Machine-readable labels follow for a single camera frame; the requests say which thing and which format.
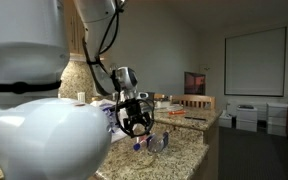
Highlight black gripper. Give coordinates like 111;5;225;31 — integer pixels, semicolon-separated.
120;99;154;134

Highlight clear plastic water bottle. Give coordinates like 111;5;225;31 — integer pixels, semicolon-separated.
148;130;170;154
132;133;154;153

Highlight translucent white plastic bag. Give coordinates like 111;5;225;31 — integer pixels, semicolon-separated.
90;98;133;144

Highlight small white container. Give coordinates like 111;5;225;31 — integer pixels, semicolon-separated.
155;99;172;109

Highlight white plate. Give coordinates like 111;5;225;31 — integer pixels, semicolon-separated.
155;103;185;113

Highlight orange marker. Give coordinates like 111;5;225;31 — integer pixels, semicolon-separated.
168;110;187;117

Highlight black pen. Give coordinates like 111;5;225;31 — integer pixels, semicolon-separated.
183;116;208;122

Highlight wooden chair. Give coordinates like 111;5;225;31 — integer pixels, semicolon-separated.
171;94;217;112

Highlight wooden counter cabinet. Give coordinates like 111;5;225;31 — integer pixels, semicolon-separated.
190;114;222;180

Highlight small white bin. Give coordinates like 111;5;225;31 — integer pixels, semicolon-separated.
218;110;234;129

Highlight white storage box stack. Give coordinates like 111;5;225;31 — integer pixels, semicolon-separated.
235;104;259;133

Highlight white projection screen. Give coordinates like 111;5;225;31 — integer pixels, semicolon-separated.
224;26;288;98

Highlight white drawer unit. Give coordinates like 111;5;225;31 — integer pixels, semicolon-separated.
266;102;288;137

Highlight wooden wall cabinet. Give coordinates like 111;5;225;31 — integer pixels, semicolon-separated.
63;0;87;63

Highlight thick black cable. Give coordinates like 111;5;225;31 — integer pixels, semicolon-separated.
0;80;63;95

